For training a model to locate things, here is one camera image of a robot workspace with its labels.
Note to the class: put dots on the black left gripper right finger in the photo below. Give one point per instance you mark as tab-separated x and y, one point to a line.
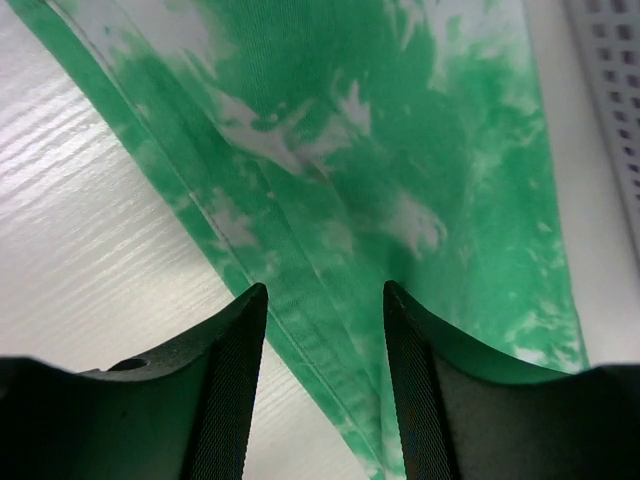
468	411

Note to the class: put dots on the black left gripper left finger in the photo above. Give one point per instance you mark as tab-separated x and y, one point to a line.
181	410

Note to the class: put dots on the green tie-dye trousers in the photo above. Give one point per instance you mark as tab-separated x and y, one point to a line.
323	148

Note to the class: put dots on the white perforated laundry basket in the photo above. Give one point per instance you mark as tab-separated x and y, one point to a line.
606	33

